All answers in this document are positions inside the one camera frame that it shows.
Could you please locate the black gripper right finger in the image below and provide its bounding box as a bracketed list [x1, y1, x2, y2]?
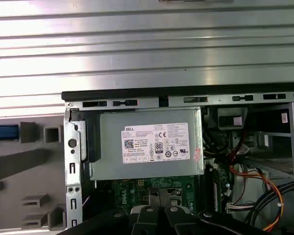
[164, 188, 269, 235]

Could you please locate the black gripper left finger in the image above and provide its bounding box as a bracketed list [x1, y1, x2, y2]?
[63, 188, 166, 235]

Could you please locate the CPU socket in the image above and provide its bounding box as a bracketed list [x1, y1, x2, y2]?
[148, 188, 186, 207]

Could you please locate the grey power supply unit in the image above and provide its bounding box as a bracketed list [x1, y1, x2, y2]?
[90, 107, 206, 181]

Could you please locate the black RAM slot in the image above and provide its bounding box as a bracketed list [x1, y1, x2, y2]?
[210, 166, 218, 211]
[217, 168, 223, 211]

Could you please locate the black open PC case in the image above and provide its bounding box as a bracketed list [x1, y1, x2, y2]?
[61, 83, 294, 235]

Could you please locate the orange wire bundle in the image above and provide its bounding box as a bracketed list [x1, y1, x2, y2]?
[226, 156, 285, 232]

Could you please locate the black cable bundle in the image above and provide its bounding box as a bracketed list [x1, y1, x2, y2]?
[245, 180, 294, 235]

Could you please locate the grey parts rack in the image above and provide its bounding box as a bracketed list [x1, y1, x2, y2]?
[0, 115, 67, 231]

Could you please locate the green motherboard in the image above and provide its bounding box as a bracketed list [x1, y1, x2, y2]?
[111, 168, 233, 216]

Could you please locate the hard disk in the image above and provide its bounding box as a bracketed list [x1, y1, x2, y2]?
[0, 124, 20, 141]

